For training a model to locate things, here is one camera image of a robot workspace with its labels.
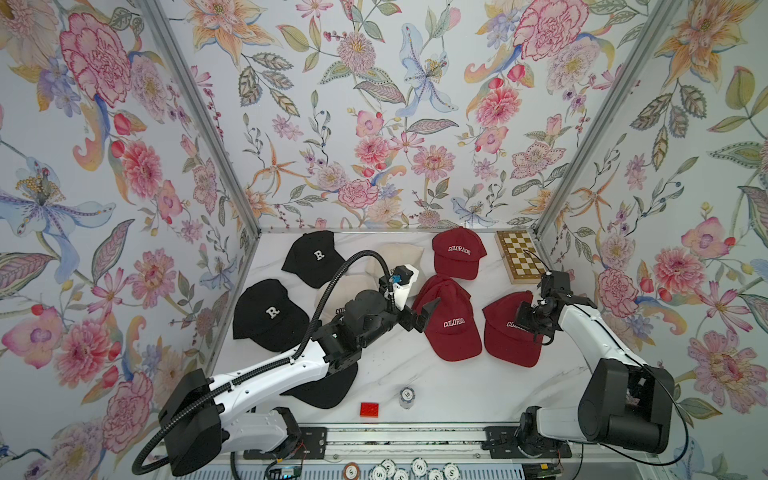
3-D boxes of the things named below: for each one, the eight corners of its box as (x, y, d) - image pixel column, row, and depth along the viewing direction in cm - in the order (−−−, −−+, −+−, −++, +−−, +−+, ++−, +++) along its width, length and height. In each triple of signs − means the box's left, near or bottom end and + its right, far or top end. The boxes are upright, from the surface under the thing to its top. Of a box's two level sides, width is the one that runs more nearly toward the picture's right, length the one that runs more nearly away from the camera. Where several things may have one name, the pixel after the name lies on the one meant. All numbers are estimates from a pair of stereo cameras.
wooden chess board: (510, 283, 108) (512, 278, 105) (494, 235, 123) (496, 230, 120) (546, 283, 108) (550, 278, 105) (526, 235, 123) (529, 230, 120)
